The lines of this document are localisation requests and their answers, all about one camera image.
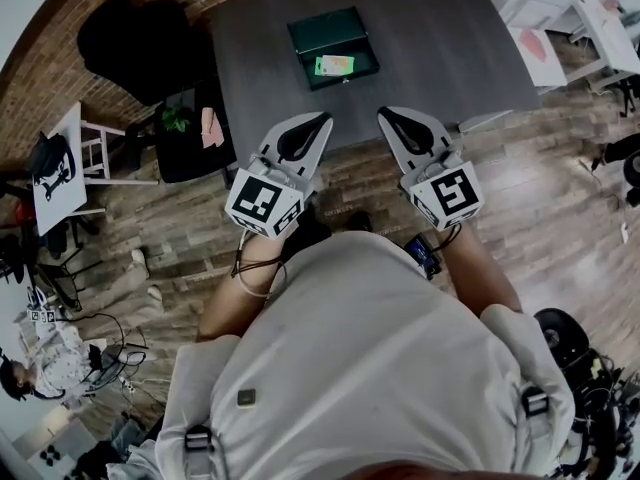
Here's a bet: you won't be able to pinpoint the grey shoulder strap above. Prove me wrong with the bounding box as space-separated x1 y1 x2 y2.
519 387 551 439
183 425 221 480

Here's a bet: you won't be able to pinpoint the black bag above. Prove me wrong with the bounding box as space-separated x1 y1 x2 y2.
30 132 77 202

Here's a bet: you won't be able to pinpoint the silver metal bangle bracelet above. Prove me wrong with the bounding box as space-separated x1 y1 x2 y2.
238 267 281 297

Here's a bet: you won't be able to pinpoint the white table leg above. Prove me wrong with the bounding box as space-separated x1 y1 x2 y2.
457 110 516 134

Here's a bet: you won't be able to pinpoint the black office chair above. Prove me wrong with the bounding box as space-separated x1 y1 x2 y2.
77 0 239 185

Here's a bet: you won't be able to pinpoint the black wrist cord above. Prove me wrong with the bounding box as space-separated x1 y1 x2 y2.
232 260 286 275

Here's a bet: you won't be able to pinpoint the person's black shoe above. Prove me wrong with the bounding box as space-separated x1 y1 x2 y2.
344 211 374 234

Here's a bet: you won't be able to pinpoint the black round device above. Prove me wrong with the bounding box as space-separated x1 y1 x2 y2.
532 307 592 369

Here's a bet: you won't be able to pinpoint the green potted plant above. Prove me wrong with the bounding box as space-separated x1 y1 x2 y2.
160 103 194 134

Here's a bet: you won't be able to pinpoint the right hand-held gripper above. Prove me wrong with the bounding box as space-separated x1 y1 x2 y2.
377 106 484 233

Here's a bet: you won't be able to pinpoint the person's right forearm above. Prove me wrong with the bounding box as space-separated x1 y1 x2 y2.
439 221 524 319

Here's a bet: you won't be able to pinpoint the person's left forearm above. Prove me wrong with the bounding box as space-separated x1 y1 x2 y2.
196 231 291 343

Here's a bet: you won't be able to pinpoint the person's white shirt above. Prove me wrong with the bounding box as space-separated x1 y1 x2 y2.
154 230 576 480

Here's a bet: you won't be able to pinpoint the white desk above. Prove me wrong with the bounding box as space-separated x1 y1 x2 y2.
499 0 640 89

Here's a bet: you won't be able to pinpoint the green and white small box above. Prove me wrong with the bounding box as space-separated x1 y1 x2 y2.
314 55 356 78

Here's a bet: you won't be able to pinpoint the small white table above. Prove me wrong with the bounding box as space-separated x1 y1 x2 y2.
32 101 90 238

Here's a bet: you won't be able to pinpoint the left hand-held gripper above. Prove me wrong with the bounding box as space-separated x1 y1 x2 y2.
223 111 334 241

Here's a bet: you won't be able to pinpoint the person's black trousers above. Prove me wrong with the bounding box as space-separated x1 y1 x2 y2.
284 202 401 264

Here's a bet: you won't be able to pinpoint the pink cloth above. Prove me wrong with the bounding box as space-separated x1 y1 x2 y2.
199 107 227 151

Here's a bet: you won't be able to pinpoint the black waist-mounted device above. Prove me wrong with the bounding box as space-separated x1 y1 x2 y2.
403 234 444 279

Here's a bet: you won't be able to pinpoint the dark green case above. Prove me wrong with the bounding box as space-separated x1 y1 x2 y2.
286 5 381 93

